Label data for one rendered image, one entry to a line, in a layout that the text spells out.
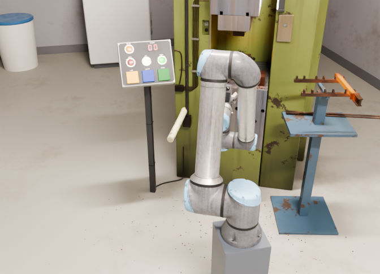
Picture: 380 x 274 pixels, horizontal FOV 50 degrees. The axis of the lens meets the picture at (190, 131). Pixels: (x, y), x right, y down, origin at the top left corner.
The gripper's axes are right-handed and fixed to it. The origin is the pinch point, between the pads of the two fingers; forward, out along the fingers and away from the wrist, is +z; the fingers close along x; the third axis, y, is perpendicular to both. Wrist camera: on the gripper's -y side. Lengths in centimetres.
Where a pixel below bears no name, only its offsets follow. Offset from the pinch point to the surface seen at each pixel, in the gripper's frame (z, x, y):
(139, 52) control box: 19, -60, -14
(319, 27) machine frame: 91, 55, -17
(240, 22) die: 33.0, 1.4, -32.3
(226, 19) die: 33.0, -7.1, -33.9
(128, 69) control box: 11, -65, -5
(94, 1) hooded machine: 272, -201, 10
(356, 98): -1, 71, -2
